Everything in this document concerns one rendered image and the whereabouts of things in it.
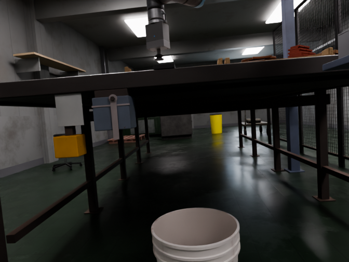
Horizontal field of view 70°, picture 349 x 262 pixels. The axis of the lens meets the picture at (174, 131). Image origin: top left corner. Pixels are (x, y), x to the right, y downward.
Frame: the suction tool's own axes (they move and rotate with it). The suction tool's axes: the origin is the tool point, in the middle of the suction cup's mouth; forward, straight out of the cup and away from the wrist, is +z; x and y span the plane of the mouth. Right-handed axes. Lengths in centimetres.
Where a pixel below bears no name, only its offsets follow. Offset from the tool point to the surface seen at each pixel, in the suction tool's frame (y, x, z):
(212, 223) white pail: -22, 9, 68
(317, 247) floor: -62, -44, 100
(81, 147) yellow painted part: 20, 30, 34
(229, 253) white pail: -33, 29, 67
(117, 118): 4.4, 27.7, 24.4
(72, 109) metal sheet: 21.7, 31.2, 20.1
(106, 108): 8.1, 28.6, 20.6
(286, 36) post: -53, -208, -51
